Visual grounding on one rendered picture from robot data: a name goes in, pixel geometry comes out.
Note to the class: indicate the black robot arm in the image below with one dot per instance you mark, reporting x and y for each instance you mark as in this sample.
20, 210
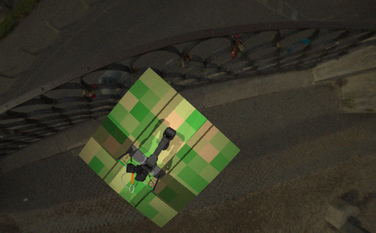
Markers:
150, 165

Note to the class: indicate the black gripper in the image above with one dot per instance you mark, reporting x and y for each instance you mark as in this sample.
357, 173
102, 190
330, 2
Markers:
131, 168

